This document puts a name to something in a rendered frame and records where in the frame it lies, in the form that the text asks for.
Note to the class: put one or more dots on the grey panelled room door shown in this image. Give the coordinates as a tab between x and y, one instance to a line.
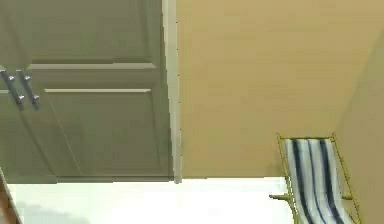
100	126

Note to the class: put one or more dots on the striped deck chair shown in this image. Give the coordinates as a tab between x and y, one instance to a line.
315	180

